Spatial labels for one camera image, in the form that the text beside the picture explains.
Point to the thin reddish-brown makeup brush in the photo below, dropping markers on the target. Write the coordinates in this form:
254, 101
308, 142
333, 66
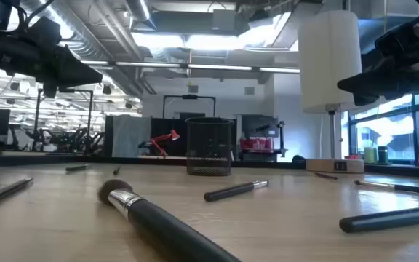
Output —
326, 176

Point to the red desk lamp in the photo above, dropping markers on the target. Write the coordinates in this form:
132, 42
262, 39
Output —
164, 137

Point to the silver ribbed ventilation duct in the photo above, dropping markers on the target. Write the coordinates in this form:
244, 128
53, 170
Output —
86, 40

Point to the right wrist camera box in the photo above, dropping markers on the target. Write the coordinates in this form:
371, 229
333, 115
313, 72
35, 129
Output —
395, 38

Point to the black gantry frame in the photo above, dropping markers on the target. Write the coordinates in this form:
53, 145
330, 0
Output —
189, 97
90, 120

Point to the dark equipment cart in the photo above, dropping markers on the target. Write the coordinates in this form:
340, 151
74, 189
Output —
257, 125

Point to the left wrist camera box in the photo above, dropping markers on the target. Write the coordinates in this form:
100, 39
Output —
44, 32

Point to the black brush slim silver ferrule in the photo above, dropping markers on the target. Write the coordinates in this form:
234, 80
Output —
231, 191

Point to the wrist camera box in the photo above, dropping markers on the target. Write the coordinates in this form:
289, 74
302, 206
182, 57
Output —
44, 32
395, 38

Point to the thin black eyeliner brush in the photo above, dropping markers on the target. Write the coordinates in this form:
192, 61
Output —
2, 193

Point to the black partition panel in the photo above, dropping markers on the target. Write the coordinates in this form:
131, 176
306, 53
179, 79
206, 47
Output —
158, 125

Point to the shiny round ventilation duct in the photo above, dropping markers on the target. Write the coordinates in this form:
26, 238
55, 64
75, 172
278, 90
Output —
140, 12

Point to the long ceiling light strip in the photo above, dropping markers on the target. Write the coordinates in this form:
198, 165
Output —
147, 64

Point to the background black robot arms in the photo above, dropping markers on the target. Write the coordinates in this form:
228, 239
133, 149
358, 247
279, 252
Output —
75, 140

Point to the red storage containers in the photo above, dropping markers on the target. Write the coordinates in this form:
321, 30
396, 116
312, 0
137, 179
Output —
257, 144

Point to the dark green cup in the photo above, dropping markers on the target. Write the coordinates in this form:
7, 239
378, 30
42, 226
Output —
383, 155

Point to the white shade wooden base lamp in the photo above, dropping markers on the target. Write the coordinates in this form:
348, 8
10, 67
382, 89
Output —
327, 62

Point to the light green cup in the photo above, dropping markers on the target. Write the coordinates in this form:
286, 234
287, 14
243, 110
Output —
370, 155

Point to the small dark makeup brush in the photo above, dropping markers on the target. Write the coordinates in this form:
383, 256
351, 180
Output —
116, 170

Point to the dark framed window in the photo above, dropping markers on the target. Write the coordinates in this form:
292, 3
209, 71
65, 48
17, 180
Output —
418, 127

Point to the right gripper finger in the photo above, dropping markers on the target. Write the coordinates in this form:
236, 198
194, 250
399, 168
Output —
369, 91
371, 78

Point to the thick black powder brush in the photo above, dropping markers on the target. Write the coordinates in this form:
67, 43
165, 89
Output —
158, 223

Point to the grey square wall panel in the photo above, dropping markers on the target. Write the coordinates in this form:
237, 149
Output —
250, 91
193, 89

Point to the grey cloth panel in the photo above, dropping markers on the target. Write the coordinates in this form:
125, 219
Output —
131, 136

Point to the black mesh pencil cup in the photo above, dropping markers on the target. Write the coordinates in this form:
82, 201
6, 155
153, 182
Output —
209, 145

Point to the thin black brush long ferrule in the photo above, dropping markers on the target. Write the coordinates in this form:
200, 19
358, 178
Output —
406, 188

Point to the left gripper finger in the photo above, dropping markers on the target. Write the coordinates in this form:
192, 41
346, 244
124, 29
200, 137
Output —
82, 82
76, 67

